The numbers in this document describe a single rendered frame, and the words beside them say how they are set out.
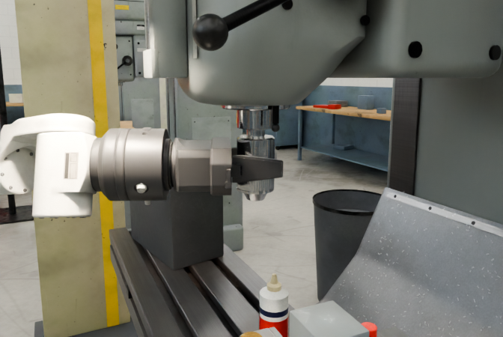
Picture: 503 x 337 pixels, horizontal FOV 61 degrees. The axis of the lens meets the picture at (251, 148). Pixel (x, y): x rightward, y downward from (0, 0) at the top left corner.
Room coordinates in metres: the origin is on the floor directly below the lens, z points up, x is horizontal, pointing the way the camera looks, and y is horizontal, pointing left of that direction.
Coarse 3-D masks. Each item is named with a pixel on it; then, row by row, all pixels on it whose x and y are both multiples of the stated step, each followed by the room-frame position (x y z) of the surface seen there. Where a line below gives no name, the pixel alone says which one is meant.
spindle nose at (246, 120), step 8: (240, 112) 0.50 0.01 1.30; (248, 112) 0.50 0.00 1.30; (256, 112) 0.49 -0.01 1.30; (264, 112) 0.50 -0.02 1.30; (240, 120) 0.50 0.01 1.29; (248, 120) 0.50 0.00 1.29; (256, 120) 0.49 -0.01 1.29; (264, 120) 0.50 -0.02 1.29; (240, 128) 0.50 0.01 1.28; (248, 128) 0.50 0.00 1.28; (256, 128) 0.49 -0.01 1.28; (264, 128) 0.50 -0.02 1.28
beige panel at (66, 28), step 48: (48, 0) 1.98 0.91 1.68; (96, 0) 2.07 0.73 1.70; (48, 48) 1.98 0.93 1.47; (96, 48) 2.06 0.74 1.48; (48, 96) 1.97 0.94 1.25; (96, 96) 2.06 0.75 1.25; (48, 240) 1.95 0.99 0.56; (96, 240) 2.04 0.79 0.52; (48, 288) 1.94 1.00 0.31; (96, 288) 2.04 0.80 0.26; (48, 336) 1.93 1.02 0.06; (96, 336) 1.98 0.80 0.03
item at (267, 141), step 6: (240, 138) 0.51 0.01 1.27; (246, 138) 0.50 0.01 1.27; (252, 138) 0.50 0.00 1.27; (258, 138) 0.50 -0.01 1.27; (264, 138) 0.50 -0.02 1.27; (270, 138) 0.50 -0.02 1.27; (240, 144) 0.50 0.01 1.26; (246, 144) 0.50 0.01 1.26; (252, 144) 0.49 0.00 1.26; (258, 144) 0.49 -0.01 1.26; (264, 144) 0.50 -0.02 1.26; (270, 144) 0.50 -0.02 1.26
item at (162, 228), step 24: (168, 192) 0.78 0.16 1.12; (192, 192) 0.81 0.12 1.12; (144, 216) 0.88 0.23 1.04; (168, 216) 0.79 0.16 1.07; (192, 216) 0.81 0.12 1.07; (216, 216) 0.84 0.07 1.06; (144, 240) 0.89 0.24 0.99; (168, 240) 0.79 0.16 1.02; (192, 240) 0.80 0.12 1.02; (216, 240) 0.84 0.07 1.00; (168, 264) 0.79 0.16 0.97; (192, 264) 0.80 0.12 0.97
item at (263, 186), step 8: (240, 152) 0.50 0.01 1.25; (248, 152) 0.50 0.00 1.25; (256, 152) 0.49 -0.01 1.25; (264, 152) 0.50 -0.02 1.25; (272, 152) 0.51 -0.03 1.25; (240, 184) 0.50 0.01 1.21; (248, 184) 0.50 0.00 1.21; (256, 184) 0.49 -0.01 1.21; (264, 184) 0.50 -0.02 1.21; (272, 184) 0.51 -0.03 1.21; (248, 192) 0.50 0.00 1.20; (256, 192) 0.49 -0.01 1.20; (264, 192) 0.50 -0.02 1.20
